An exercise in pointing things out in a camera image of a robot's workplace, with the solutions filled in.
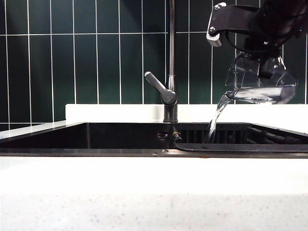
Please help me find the white stone backsplash ledge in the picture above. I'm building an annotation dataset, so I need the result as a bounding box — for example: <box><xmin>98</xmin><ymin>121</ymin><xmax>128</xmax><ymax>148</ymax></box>
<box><xmin>65</xmin><ymin>103</ymin><xmax>308</xmax><ymax>134</ymax></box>

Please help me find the dark metal gooseneck faucet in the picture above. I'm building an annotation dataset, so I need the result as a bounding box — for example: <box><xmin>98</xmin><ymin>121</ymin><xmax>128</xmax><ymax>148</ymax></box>
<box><xmin>162</xmin><ymin>0</ymin><xmax>179</xmax><ymax>124</ymax></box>

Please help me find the clear glass mug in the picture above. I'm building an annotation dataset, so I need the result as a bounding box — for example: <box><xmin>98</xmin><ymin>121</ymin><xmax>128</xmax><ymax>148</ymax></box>
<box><xmin>224</xmin><ymin>51</ymin><xmax>298</xmax><ymax>105</ymax></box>

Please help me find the grey metal faucet lever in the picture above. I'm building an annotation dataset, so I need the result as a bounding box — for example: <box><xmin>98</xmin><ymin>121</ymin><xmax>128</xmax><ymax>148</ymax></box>
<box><xmin>143</xmin><ymin>71</ymin><xmax>178</xmax><ymax>106</ymax></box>

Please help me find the clear water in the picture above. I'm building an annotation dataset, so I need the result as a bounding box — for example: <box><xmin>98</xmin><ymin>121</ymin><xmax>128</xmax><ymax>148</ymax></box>
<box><xmin>206</xmin><ymin>85</ymin><xmax>297</xmax><ymax>145</ymax></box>

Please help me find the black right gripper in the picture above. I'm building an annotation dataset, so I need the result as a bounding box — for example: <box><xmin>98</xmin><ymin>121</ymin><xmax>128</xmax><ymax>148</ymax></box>
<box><xmin>237</xmin><ymin>9</ymin><xmax>307</xmax><ymax>79</ymax></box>

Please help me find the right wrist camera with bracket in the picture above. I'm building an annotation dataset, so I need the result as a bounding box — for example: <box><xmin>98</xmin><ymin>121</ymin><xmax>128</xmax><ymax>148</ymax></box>
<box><xmin>205</xmin><ymin>1</ymin><xmax>258</xmax><ymax>48</ymax></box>

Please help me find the black kitchen sink basin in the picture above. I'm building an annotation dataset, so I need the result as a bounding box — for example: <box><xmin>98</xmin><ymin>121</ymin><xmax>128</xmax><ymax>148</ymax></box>
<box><xmin>0</xmin><ymin>122</ymin><xmax>308</xmax><ymax>160</ymax></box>

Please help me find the black roll-up drying rack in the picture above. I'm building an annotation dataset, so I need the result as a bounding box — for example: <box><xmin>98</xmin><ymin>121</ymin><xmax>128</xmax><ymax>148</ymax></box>
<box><xmin>171</xmin><ymin>125</ymin><xmax>308</xmax><ymax>154</ymax></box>

